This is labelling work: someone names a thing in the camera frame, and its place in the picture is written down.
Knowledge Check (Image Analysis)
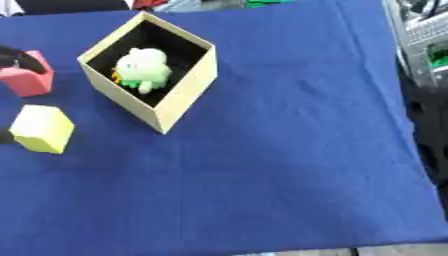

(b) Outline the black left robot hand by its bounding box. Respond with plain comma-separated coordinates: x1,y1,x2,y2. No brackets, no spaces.
0,45,49,75

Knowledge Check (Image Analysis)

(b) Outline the red arch block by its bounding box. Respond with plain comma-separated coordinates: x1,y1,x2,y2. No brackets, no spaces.
0,49,56,98

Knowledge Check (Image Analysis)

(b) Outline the tan cardboard box black inside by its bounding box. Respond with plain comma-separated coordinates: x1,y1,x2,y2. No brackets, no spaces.
75,10,219,135

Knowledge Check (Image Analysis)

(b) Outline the yellow hexagonal block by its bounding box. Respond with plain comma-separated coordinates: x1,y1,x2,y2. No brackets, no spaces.
7,104,77,155

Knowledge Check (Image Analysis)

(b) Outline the pale green soft toy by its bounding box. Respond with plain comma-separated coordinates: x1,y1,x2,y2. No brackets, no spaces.
110,47,175,95

